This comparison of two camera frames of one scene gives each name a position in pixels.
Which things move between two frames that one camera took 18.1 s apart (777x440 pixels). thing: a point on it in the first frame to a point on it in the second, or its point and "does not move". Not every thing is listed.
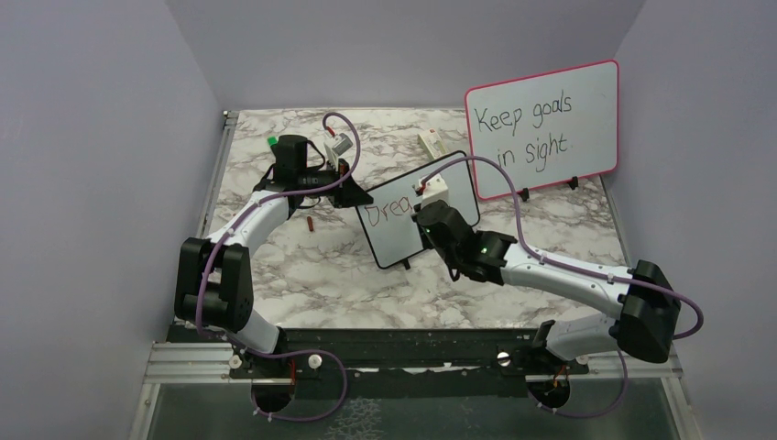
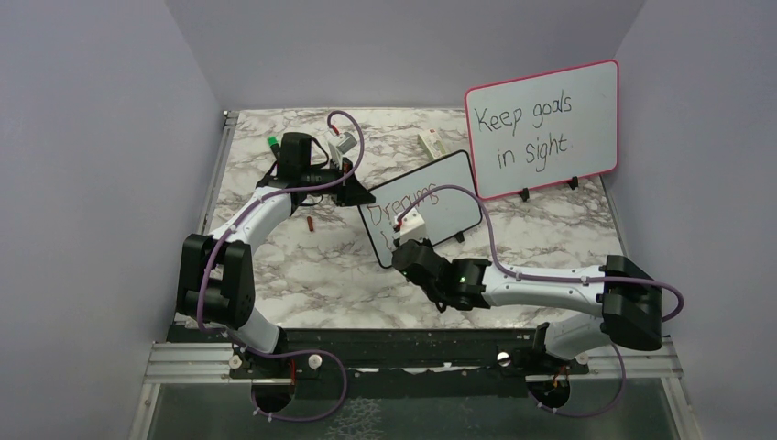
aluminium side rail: [230, 119] does not move
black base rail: [430, 351] does not move
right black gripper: [426, 241] to [424, 242]
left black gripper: [350, 194] does not move
